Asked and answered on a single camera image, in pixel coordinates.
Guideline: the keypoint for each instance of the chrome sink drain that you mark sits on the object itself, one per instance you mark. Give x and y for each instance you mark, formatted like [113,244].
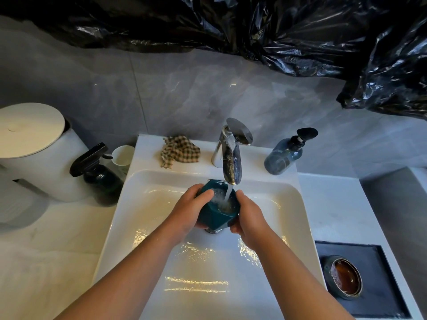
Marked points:
[213,230]

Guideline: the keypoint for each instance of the person's right hand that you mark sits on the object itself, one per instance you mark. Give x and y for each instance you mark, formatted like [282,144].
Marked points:
[250,219]

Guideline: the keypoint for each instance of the black plastic sheet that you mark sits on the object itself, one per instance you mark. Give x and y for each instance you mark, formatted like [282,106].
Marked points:
[267,36]

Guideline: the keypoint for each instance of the person's right thumb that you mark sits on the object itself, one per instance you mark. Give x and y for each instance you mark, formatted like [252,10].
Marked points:
[243,200]

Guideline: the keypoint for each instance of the checkered brown cloth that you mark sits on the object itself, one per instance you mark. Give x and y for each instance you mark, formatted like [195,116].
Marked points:
[180,151]

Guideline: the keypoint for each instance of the chrome sink faucet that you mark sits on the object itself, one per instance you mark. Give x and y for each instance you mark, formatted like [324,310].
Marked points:
[232,153]

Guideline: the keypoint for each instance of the person's right forearm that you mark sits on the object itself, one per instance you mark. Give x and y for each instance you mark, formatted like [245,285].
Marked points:
[293,283]

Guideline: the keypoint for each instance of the teal faceted cup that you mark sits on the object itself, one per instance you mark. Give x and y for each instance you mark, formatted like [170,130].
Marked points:
[218,209]

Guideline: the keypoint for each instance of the person's left thumb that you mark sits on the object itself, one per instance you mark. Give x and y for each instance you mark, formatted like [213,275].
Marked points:
[205,195]

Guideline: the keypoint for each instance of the blue pump soap bottle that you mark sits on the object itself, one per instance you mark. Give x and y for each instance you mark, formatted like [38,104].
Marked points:
[287,153]

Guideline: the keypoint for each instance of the white ceramic sink basin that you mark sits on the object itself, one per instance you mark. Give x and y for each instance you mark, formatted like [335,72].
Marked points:
[206,229]

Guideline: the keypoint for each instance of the white round lidded bin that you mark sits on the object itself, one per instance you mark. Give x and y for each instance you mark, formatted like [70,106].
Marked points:
[36,149]

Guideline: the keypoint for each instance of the dark green spray bottle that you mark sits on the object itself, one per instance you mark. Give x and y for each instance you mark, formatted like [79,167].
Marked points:
[100,176]

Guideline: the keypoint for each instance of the white mug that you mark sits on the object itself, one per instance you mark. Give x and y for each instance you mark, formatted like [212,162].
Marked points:
[121,161]

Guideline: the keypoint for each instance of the person's left forearm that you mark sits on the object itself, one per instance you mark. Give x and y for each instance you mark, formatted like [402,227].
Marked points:
[133,273]

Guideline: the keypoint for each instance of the black rectangular tray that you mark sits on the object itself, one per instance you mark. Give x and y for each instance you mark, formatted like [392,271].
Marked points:
[373,279]

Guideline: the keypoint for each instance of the person's left hand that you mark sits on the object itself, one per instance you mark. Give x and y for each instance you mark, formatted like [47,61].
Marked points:
[185,211]

